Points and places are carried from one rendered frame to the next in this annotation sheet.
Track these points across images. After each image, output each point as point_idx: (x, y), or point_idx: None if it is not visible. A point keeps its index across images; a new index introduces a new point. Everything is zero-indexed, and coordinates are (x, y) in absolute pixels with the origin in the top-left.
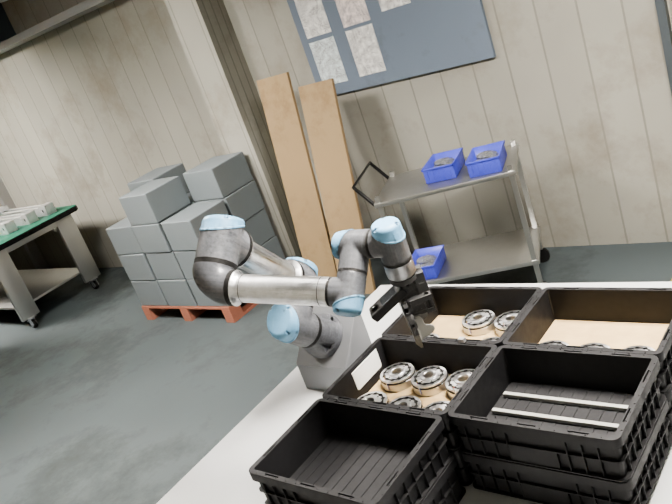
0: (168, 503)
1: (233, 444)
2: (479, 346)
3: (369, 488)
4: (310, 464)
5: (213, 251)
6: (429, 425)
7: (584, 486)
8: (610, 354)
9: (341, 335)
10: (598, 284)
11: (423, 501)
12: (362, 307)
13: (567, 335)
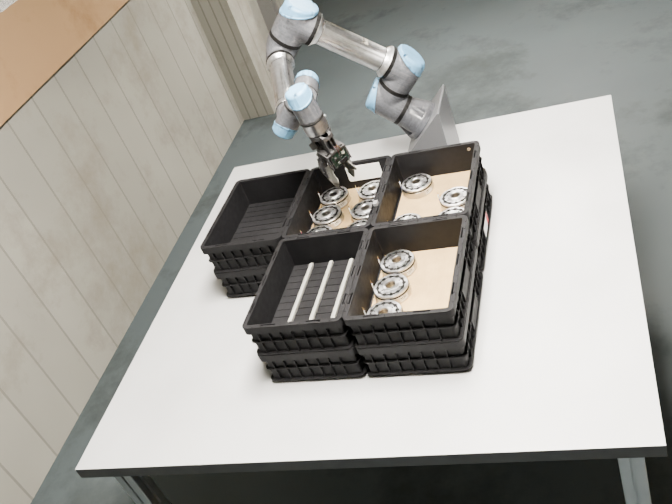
0: (292, 161)
1: (351, 152)
2: (368, 217)
3: None
4: (281, 203)
5: (274, 29)
6: None
7: None
8: (345, 293)
9: (420, 130)
10: (630, 252)
11: (247, 270)
12: (286, 136)
13: (440, 262)
